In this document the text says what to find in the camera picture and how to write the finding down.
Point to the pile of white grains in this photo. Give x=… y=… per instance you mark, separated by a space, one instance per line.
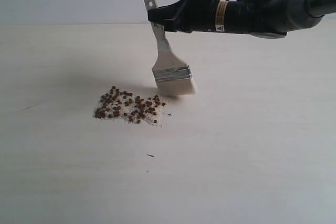
x=126 y=111

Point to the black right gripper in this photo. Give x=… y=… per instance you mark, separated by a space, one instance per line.
x=186 y=16

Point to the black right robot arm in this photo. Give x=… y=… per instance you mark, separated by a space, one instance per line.
x=260 y=18

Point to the white paint brush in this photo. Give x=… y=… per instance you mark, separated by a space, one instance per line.
x=172 y=75

